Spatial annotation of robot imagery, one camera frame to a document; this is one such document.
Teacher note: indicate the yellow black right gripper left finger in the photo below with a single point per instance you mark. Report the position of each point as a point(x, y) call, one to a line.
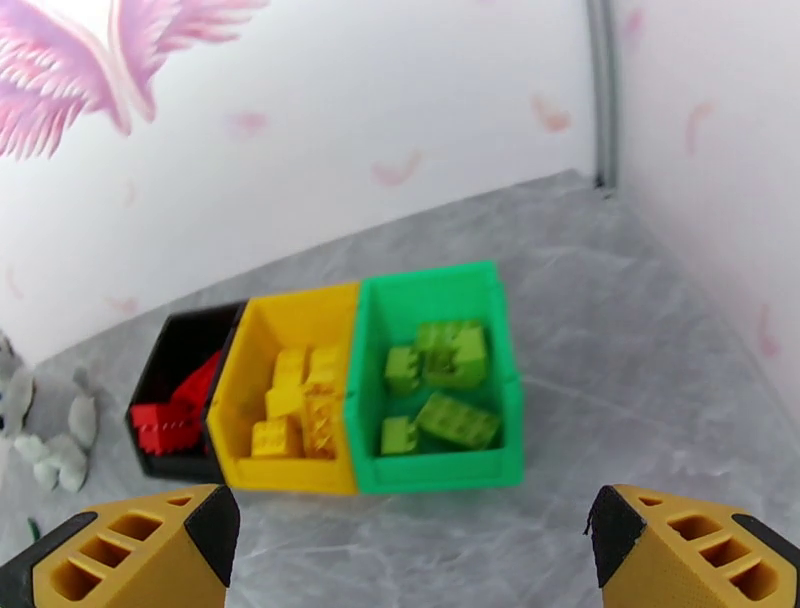
point(125, 556)

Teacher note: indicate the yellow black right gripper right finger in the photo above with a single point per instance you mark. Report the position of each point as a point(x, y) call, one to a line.
point(700, 562)

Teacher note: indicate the red lego brick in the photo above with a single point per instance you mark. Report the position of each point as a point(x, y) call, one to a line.
point(162, 425)
point(200, 381)

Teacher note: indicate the green lego brick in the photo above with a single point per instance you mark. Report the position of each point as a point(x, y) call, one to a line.
point(459, 422)
point(431, 336)
point(397, 437)
point(400, 372)
point(465, 362)

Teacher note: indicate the yellow rounded lego brick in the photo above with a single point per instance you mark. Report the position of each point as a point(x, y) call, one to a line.
point(326, 362)

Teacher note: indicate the grey white husky plush toy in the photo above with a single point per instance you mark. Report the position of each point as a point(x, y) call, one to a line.
point(62, 462)

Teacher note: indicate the yellow plastic bin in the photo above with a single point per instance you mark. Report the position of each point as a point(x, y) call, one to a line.
point(287, 472)

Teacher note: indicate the black plastic bin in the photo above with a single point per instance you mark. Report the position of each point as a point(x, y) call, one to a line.
point(181, 337)

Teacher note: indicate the green plastic bin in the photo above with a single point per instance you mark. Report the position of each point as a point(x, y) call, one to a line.
point(437, 469)

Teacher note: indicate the aluminium frame post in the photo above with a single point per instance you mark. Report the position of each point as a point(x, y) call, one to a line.
point(603, 94)

